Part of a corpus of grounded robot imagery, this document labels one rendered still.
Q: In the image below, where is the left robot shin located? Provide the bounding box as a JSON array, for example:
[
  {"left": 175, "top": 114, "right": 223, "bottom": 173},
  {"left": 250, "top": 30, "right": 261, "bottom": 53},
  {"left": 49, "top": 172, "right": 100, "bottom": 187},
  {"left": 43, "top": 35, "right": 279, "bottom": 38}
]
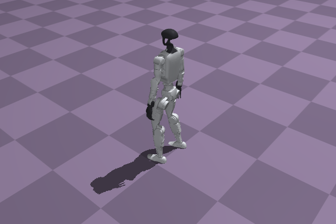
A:
[{"left": 153, "top": 129, "right": 164, "bottom": 158}]

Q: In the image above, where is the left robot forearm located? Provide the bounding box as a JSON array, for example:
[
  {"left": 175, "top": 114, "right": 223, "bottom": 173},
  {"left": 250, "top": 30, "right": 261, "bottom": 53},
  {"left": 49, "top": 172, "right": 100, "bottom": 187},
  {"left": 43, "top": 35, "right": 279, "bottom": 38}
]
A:
[{"left": 148, "top": 79, "right": 158, "bottom": 105}]

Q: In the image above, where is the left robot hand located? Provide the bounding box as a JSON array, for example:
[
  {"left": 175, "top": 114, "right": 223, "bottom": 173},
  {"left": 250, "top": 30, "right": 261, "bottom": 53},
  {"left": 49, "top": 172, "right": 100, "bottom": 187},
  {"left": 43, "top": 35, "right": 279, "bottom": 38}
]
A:
[{"left": 146, "top": 101, "right": 154, "bottom": 120}]

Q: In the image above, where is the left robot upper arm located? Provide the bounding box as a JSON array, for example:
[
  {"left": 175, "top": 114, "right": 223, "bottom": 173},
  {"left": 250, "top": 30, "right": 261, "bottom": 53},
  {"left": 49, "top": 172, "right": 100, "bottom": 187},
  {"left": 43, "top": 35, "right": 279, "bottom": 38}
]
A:
[{"left": 153, "top": 54, "right": 165, "bottom": 84}]

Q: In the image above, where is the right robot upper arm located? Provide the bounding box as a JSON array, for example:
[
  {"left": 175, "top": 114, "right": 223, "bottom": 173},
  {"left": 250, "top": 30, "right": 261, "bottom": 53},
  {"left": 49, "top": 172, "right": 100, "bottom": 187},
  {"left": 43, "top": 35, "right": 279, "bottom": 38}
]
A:
[{"left": 176, "top": 47, "right": 184, "bottom": 72}]

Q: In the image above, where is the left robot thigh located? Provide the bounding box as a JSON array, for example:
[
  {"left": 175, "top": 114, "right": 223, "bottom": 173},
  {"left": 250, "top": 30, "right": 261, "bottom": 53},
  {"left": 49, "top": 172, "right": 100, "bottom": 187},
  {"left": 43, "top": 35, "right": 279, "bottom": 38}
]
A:
[{"left": 151, "top": 95, "right": 169, "bottom": 135}]

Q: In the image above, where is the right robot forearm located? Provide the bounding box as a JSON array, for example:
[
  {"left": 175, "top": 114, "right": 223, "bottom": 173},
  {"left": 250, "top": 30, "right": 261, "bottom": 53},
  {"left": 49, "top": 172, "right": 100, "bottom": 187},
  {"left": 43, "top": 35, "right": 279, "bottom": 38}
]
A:
[{"left": 177, "top": 70, "right": 185, "bottom": 86}]

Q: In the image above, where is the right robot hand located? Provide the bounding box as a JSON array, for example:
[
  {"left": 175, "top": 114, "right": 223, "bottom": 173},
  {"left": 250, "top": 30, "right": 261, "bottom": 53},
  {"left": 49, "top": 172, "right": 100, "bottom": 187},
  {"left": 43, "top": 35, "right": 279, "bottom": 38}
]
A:
[{"left": 176, "top": 82, "right": 182, "bottom": 98}]

